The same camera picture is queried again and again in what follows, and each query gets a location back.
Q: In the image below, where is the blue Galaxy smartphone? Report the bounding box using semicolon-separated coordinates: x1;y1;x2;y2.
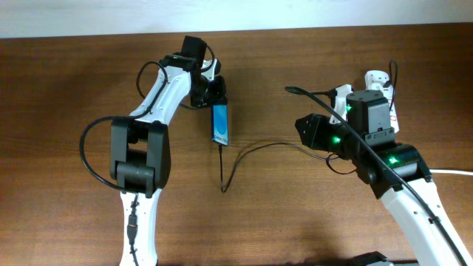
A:
211;105;229;146

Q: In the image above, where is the white power strip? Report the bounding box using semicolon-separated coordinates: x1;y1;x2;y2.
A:
364;70;399;134

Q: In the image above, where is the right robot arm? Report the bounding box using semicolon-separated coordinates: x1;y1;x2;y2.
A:
286;86;472;265

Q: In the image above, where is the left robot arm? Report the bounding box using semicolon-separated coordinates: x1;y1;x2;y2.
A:
110;36;229;265

